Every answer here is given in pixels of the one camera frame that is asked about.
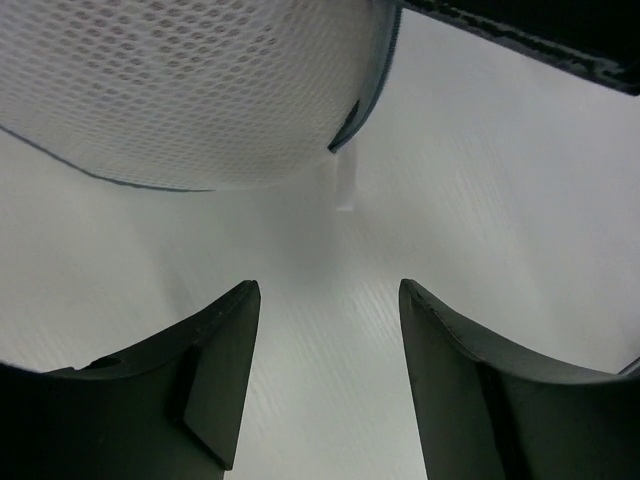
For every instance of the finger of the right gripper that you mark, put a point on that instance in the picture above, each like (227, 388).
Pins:
(597, 41)

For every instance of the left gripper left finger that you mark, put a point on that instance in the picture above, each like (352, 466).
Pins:
(168, 407)

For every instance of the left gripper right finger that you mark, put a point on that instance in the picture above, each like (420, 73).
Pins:
(489, 408)

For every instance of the clear plastic dome insert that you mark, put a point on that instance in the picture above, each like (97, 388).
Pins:
(193, 96)

